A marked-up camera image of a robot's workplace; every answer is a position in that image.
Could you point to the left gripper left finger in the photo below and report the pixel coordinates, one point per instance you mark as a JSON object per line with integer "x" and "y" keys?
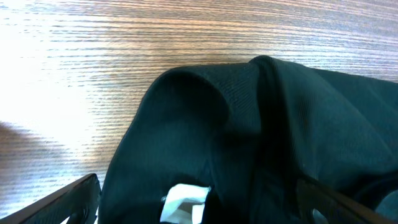
{"x": 76, "y": 202}

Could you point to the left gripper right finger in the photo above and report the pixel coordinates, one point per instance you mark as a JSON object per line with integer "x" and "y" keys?
{"x": 318, "y": 203}

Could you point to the black polo shirt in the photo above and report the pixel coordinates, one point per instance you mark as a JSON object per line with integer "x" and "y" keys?
{"x": 248, "y": 131}

